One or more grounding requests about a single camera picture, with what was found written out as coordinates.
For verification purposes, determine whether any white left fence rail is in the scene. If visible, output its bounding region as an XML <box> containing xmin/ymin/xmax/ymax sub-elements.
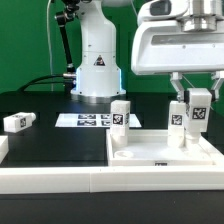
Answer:
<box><xmin>0</xmin><ymin>136</ymin><xmax>9</xmax><ymax>163</ymax></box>

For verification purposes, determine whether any white square table top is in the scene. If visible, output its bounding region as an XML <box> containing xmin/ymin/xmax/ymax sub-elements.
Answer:
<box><xmin>106</xmin><ymin>129</ymin><xmax>224</xmax><ymax>166</ymax></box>

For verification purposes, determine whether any white marker base plate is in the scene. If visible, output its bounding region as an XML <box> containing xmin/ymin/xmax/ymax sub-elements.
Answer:
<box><xmin>55</xmin><ymin>113</ymin><xmax>141</xmax><ymax>128</ymax></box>

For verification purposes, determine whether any white fence rail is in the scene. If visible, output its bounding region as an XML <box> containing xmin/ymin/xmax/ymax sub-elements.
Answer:
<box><xmin>0</xmin><ymin>136</ymin><xmax>9</xmax><ymax>163</ymax></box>
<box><xmin>0</xmin><ymin>166</ymin><xmax>224</xmax><ymax>194</ymax></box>

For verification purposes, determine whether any black cable bundle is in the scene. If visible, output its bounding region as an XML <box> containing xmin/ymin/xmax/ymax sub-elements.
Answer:
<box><xmin>17</xmin><ymin>74</ymin><xmax>73</xmax><ymax>92</ymax></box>

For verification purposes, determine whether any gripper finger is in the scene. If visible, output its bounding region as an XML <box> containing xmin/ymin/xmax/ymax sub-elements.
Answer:
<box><xmin>211</xmin><ymin>70</ymin><xmax>224</xmax><ymax>100</ymax></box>
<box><xmin>170</xmin><ymin>72</ymin><xmax>184</xmax><ymax>102</ymax></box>

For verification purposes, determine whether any white front fence rail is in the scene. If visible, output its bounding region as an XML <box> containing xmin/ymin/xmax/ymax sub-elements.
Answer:
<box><xmin>0</xmin><ymin>166</ymin><xmax>224</xmax><ymax>194</ymax></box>

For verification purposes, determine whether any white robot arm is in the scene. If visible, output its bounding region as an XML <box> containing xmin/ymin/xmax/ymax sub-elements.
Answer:
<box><xmin>72</xmin><ymin>0</ymin><xmax>224</xmax><ymax>101</ymax></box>

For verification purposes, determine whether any thin white cable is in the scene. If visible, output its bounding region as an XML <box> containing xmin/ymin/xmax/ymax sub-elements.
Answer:
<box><xmin>46</xmin><ymin>0</ymin><xmax>56</xmax><ymax>92</ymax></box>

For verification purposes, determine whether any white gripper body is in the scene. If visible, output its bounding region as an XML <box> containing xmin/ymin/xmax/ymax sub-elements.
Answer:
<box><xmin>131</xmin><ymin>0</ymin><xmax>224</xmax><ymax>75</ymax></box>

